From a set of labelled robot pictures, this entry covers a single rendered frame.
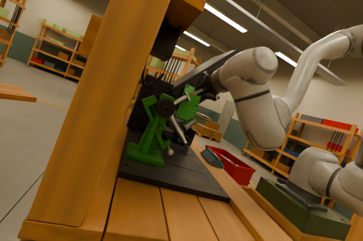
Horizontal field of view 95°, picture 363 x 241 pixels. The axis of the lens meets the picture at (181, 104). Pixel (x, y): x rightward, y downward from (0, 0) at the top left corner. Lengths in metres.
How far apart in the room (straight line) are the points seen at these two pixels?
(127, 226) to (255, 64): 0.47
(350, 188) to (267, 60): 0.69
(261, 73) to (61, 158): 0.45
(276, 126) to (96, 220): 0.47
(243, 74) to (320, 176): 0.71
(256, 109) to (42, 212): 0.50
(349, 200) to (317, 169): 0.14
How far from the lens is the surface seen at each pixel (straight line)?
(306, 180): 1.07
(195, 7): 0.70
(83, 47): 0.44
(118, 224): 0.46
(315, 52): 0.76
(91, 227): 0.44
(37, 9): 11.08
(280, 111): 0.52
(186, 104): 0.99
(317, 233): 1.08
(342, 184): 1.02
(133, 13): 0.34
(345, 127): 6.02
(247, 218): 0.69
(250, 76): 0.46
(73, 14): 10.66
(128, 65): 0.32
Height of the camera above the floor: 1.18
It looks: 2 degrees down
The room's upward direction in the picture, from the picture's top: 22 degrees clockwise
